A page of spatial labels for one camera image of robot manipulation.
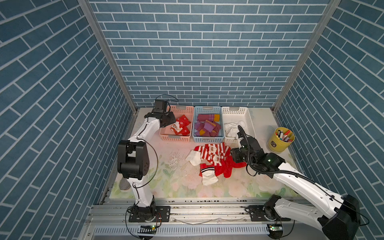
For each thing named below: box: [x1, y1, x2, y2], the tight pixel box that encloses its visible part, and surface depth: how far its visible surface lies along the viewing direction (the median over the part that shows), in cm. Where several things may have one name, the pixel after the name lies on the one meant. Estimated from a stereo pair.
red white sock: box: [199, 155, 247, 179], surface depth 90 cm
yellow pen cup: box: [268, 127, 296, 152], surface depth 92 cm
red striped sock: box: [194, 142, 232, 158], surface depth 98 cm
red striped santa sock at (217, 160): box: [205, 153, 226, 167], surface depth 93 cm
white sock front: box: [200, 167, 219, 186], surface depth 86 cm
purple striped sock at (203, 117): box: [197, 114, 215, 123], surface depth 113 cm
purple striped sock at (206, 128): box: [194, 120, 221, 137], surface depth 103 cm
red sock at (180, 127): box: [170, 114, 191, 136], surface depth 107 cm
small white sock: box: [185, 149, 201, 166], surface depth 93 cm
